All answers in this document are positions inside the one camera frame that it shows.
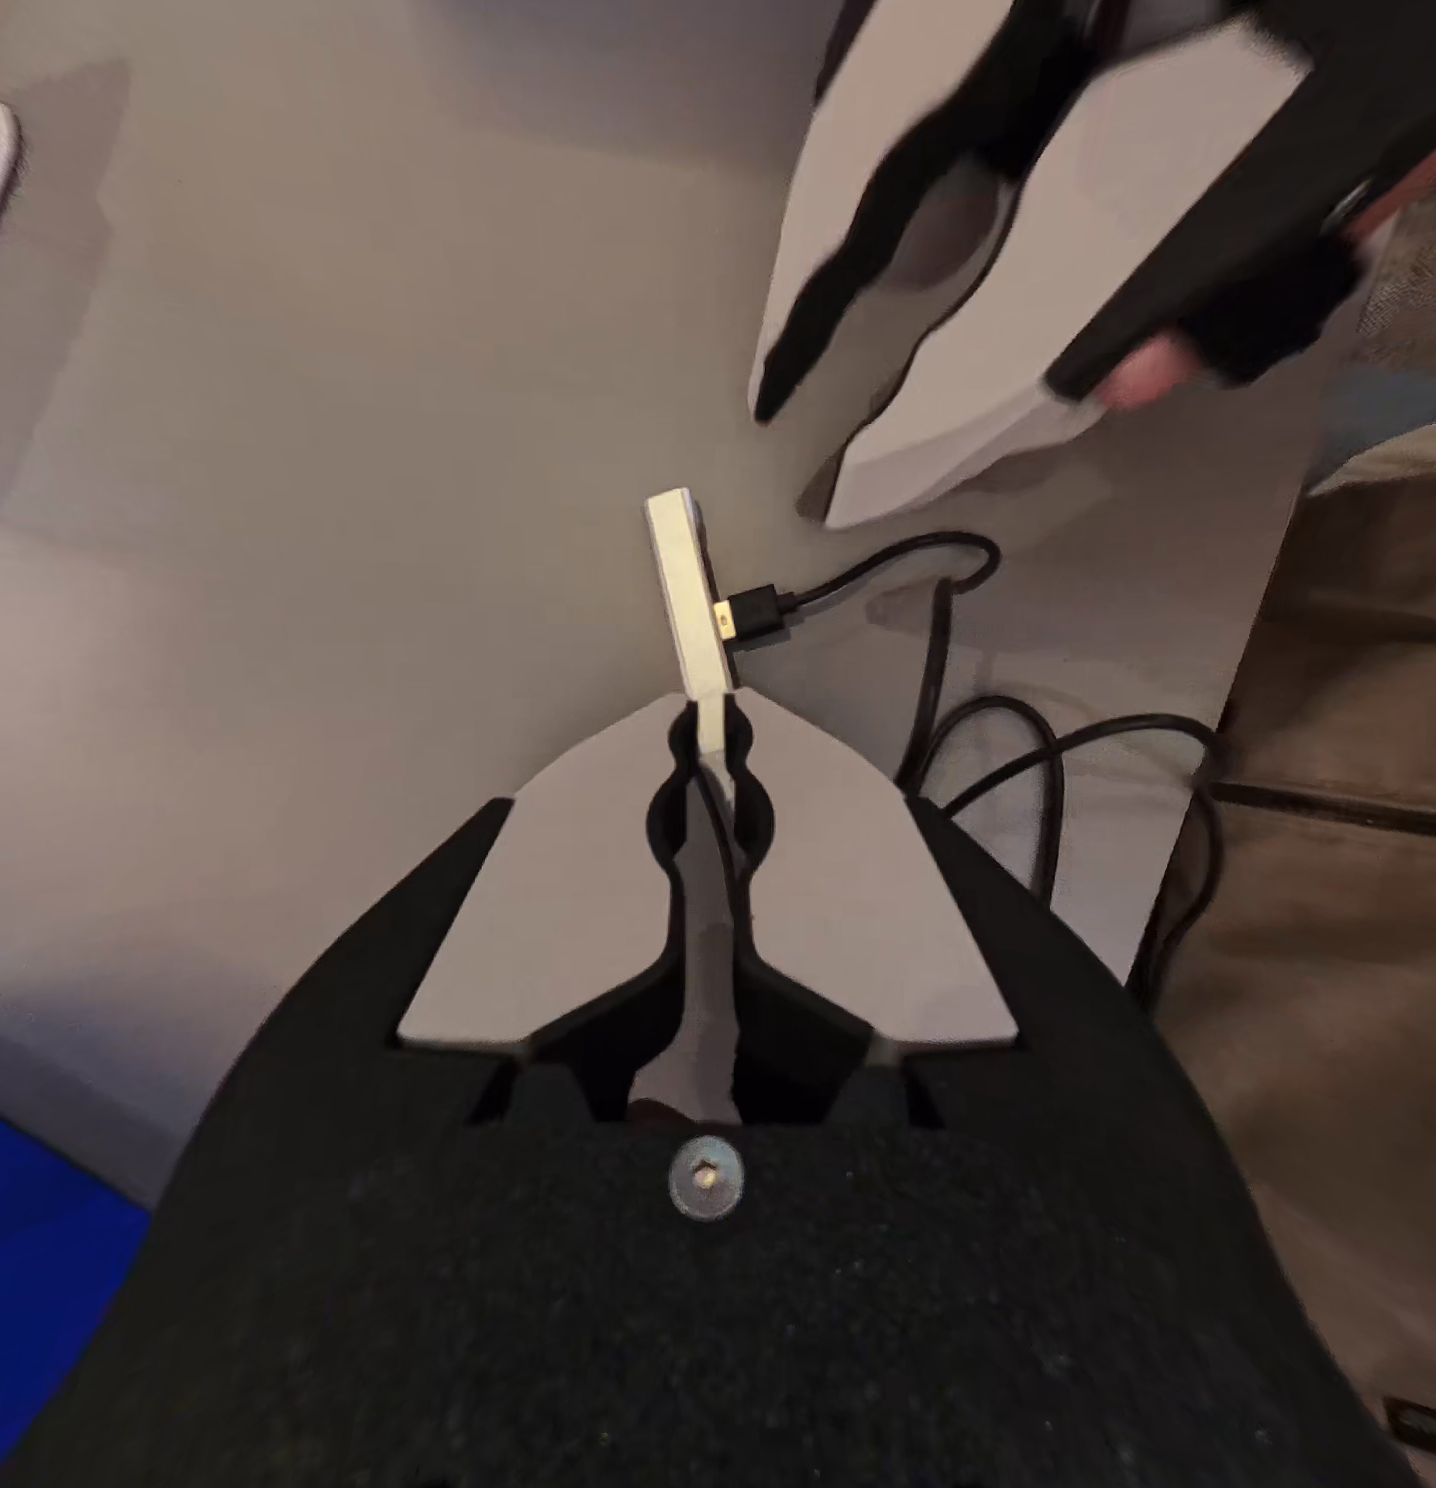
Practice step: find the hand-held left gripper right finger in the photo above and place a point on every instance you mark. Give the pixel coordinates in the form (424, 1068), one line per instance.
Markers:
(869, 907)

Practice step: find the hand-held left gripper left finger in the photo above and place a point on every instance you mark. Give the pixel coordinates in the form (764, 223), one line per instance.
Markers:
(532, 907)

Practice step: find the person's blue trousers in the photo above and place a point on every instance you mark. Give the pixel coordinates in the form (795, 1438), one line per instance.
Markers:
(1392, 401)

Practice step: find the blue plastic bin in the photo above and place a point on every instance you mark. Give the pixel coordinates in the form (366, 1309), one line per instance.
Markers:
(31, 1279)

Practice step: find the person's right hand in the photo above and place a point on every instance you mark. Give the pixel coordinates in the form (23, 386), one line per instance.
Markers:
(1276, 314)

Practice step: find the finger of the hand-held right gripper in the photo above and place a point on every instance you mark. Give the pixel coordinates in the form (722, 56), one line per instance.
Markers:
(835, 151)
(1113, 234)

